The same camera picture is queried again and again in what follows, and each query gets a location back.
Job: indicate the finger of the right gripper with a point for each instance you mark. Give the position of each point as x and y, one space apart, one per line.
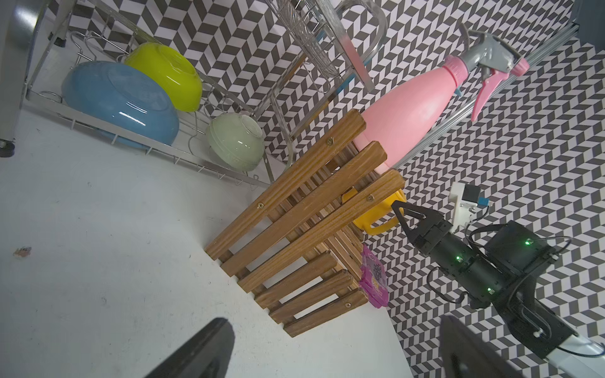
425 217

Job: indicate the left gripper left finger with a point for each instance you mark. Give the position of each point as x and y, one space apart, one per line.
206 354

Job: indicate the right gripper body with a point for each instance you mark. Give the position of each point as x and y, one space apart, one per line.
432 237

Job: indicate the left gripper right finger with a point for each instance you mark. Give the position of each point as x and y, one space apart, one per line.
465 354

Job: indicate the yellow watering can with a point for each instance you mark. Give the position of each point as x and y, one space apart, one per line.
365 221

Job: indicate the pink spray bottle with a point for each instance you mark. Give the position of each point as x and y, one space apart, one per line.
401 118

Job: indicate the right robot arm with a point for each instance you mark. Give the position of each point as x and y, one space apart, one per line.
498 265

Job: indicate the wooden slatted shelf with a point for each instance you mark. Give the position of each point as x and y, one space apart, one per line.
294 248

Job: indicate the purple snack box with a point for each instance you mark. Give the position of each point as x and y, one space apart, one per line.
373 276

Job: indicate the pale green bowl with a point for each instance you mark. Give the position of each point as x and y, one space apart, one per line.
237 140

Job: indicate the metal dish rack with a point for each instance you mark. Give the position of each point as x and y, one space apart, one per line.
19 28

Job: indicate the blue bowl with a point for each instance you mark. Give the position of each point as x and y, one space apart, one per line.
123 96

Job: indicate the lime green bowl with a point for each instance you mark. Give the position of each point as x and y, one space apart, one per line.
171 71

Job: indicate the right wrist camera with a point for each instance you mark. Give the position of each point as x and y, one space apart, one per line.
470 205

